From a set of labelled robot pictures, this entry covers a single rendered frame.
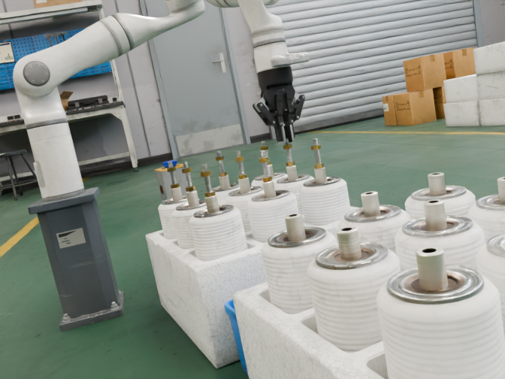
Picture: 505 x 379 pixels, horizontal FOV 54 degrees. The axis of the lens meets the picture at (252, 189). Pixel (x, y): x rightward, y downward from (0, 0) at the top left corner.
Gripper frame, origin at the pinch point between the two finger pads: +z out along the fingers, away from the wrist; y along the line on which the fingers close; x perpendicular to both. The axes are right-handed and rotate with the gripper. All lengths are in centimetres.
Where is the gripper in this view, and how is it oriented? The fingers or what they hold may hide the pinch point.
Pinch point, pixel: (285, 134)
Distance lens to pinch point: 108.9
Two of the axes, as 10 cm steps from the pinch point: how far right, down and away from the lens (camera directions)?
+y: -8.2, 2.4, -5.2
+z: 1.8, 9.7, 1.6
